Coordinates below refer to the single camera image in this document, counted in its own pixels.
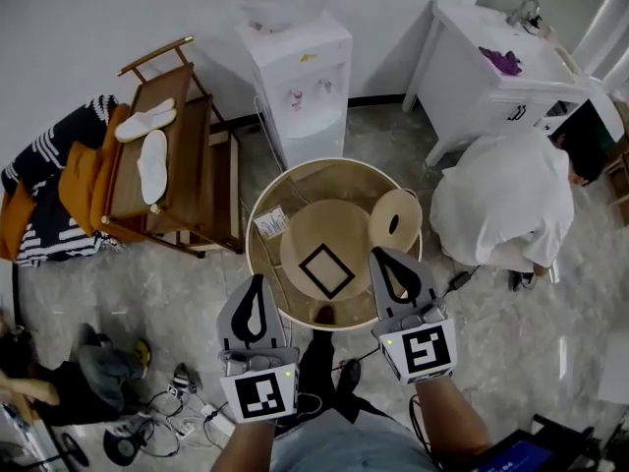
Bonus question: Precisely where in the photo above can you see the wooden chair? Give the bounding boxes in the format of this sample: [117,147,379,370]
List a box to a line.
[604,150,629,212]

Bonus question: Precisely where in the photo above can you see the person's right forearm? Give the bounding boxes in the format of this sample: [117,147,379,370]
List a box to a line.
[409,376,493,472]

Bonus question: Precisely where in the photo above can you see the chrome faucet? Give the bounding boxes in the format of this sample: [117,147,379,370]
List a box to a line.
[506,0,543,27]

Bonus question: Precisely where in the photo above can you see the wooden rack with brass handle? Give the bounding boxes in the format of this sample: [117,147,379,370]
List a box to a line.
[99,34,246,260]

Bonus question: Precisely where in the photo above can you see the white slipper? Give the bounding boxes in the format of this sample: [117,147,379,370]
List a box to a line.
[137,129,170,207]
[113,96,179,144]

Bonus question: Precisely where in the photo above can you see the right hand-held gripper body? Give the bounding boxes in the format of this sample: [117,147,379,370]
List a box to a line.
[368,247,459,387]

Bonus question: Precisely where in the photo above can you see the white printed card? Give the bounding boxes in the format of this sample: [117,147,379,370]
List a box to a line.
[252,205,292,240]

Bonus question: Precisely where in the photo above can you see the white water dispenser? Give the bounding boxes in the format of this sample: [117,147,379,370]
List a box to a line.
[234,9,355,169]

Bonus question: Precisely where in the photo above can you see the orange cushion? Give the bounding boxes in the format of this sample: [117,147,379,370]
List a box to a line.
[58,140,107,238]
[0,184,38,263]

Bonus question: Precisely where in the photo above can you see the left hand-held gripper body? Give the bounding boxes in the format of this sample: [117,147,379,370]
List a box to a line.
[215,272,301,426]

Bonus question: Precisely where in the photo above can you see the round beige tub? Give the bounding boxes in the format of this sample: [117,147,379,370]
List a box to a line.
[244,156,426,333]

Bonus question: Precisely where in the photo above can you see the person's light blue shorts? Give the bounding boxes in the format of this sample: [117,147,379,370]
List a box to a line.
[271,410,434,472]

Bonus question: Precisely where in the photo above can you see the person's left forearm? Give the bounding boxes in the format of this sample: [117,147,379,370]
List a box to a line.
[210,417,279,472]

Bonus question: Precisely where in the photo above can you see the black framed square board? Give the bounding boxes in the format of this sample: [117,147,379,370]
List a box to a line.
[297,243,357,301]

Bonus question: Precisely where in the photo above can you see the dark green cabinet white top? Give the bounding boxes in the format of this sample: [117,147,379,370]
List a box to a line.
[556,73,629,145]

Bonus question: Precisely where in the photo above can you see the white sink cabinet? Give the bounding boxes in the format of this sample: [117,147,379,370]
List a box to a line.
[402,0,599,167]

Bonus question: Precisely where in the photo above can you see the round beige box with hole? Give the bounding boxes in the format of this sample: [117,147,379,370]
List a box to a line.
[368,187,425,255]

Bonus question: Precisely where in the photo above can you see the beige soap dish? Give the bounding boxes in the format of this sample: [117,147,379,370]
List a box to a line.
[540,26,584,76]

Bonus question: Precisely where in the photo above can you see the black bag with blue screen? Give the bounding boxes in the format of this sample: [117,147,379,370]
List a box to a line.
[468,412,603,472]

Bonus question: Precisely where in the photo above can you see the black white striped blanket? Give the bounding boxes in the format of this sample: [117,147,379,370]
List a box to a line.
[0,93,127,268]

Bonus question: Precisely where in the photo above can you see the purple cloth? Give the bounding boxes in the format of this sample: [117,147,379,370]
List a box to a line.
[478,45,524,78]

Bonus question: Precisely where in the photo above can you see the person's right black shoe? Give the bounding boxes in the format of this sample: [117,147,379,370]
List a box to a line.
[337,358,364,399]

